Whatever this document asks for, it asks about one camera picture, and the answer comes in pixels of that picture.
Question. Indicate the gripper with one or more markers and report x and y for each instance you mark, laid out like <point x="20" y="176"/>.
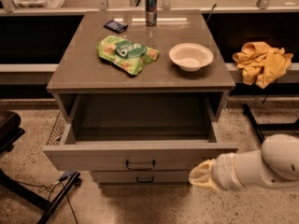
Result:
<point x="222" y="171"/>

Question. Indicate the grey top drawer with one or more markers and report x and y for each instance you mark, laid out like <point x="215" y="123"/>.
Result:
<point x="138" y="132"/>

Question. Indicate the grey drawer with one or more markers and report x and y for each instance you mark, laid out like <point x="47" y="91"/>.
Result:
<point x="138" y="132"/>
<point x="139" y="177"/>

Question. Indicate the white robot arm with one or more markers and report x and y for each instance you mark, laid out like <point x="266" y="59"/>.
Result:
<point x="274" y="166"/>

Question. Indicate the grey lower drawer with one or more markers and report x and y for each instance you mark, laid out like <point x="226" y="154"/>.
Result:
<point x="139" y="177"/>

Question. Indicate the grey drawer cabinet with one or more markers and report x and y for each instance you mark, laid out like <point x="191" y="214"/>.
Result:
<point x="81" y="71"/>

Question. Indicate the black table leg stand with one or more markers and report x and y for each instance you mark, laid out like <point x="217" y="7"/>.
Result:
<point x="260" y="128"/>

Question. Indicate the white paper bowl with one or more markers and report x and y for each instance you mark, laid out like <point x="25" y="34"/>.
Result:
<point x="191" y="57"/>

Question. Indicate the yellow cloth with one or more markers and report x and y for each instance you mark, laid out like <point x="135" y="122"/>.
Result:
<point x="262" y="64"/>

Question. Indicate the green snack bag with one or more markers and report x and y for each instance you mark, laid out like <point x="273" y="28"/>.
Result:
<point x="128" y="55"/>

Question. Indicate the dark blue snack packet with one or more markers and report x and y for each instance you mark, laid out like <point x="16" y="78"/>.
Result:
<point x="115" y="26"/>

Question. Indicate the blue energy drink can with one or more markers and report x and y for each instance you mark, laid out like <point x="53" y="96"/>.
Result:
<point x="151" y="12"/>

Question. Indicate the black chair left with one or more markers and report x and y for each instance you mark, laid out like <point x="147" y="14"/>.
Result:
<point x="28" y="164"/>

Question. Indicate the wire mesh basket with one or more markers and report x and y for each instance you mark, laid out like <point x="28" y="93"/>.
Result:
<point x="56" y="131"/>

